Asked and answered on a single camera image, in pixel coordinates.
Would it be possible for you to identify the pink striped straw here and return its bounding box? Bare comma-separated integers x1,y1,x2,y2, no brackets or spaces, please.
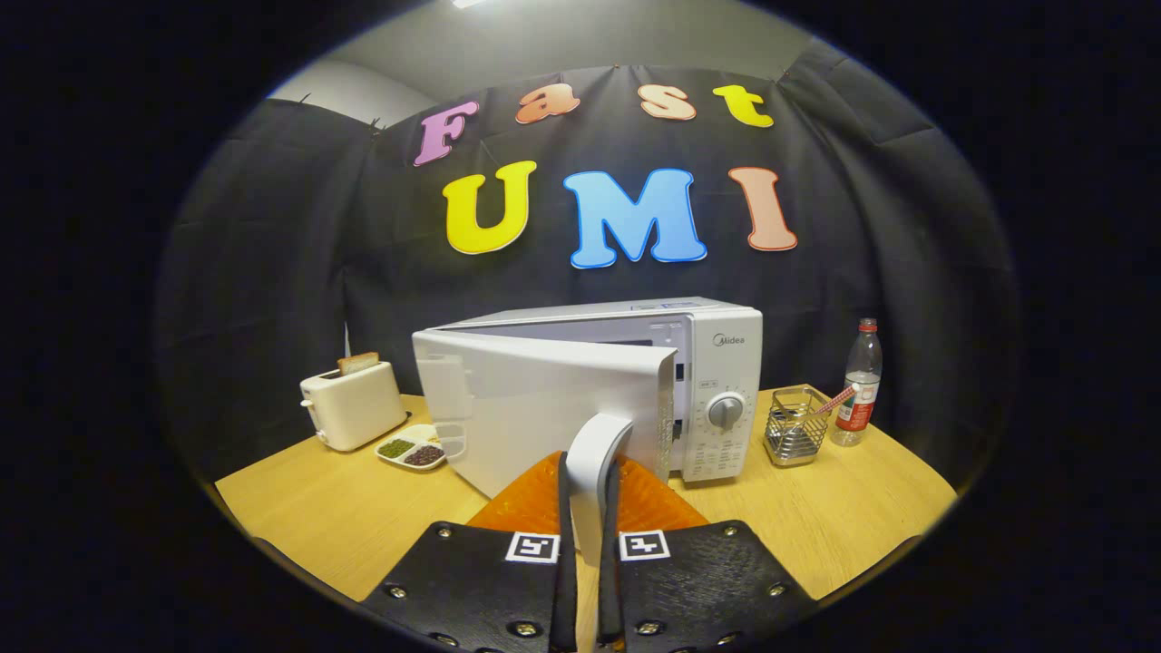
810,383,861,418

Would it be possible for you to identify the clear plastic water bottle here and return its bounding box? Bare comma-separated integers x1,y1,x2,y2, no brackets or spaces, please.
831,317,883,447

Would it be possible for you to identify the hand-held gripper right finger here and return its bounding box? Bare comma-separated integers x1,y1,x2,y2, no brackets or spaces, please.
596,453,817,653

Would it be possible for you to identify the cream toaster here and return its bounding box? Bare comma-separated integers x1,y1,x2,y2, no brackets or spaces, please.
299,361,408,453

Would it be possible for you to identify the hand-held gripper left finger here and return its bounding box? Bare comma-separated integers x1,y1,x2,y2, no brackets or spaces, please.
361,451,579,653

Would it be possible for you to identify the white toaster oven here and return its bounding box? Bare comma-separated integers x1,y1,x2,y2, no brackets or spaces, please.
412,297,764,568

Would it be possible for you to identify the metal wire utensil holder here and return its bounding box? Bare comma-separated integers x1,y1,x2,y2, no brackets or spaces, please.
764,385,834,467

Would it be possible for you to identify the white divided bean dish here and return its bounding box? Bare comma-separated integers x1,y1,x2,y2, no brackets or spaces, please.
375,424,450,472

